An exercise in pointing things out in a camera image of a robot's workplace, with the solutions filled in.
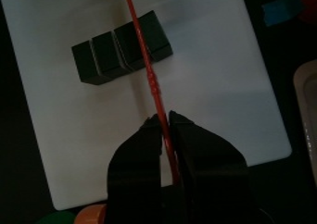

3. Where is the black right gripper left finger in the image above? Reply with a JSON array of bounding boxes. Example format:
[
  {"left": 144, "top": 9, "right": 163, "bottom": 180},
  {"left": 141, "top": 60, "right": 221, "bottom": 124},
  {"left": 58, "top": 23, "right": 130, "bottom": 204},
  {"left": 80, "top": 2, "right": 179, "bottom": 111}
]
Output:
[{"left": 105, "top": 113, "right": 163, "bottom": 224}]

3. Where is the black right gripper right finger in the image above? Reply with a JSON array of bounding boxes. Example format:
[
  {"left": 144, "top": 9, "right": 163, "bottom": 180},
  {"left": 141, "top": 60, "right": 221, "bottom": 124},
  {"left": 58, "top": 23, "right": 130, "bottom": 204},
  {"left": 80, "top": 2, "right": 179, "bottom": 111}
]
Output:
[{"left": 167, "top": 110, "right": 274, "bottom": 224}]

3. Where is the sushi piece green centre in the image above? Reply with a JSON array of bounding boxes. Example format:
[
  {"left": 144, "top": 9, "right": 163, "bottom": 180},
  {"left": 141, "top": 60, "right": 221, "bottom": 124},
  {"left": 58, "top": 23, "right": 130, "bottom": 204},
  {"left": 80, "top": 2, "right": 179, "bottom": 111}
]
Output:
[{"left": 137, "top": 9, "right": 175, "bottom": 63}]

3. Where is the white cutting board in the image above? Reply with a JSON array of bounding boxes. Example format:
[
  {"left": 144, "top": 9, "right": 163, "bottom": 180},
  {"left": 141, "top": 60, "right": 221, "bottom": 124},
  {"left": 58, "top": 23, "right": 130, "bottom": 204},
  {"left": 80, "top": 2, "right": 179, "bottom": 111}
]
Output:
[{"left": 0, "top": 0, "right": 292, "bottom": 211}]

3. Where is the pinkish rectangular plastic plate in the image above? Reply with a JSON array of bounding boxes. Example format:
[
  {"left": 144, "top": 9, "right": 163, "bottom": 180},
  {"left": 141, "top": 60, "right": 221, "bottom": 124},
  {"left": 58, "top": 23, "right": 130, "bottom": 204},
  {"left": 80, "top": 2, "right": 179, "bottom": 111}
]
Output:
[{"left": 291, "top": 59, "right": 317, "bottom": 185}]

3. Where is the sushi piece red centre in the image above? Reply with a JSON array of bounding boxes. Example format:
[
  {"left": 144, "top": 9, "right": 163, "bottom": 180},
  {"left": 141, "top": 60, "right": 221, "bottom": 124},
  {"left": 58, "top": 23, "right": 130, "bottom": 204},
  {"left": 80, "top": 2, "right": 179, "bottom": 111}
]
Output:
[{"left": 70, "top": 40, "right": 112, "bottom": 86}]

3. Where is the black seaweed sushi piece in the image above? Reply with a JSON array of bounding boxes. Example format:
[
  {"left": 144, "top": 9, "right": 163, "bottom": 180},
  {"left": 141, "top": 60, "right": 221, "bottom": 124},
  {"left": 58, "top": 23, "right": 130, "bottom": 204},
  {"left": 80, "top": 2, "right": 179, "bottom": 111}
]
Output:
[
  {"left": 112, "top": 21, "right": 150, "bottom": 72},
  {"left": 89, "top": 31, "right": 132, "bottom": 81}
]

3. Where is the orange toy carrot green top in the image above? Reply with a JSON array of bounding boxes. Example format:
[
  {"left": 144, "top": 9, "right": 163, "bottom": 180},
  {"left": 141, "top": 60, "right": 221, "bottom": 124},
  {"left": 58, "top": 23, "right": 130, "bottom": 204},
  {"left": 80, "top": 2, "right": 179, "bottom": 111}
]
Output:
[{"left": 34, "top": 203, "right": 108, "bottom": 224}]

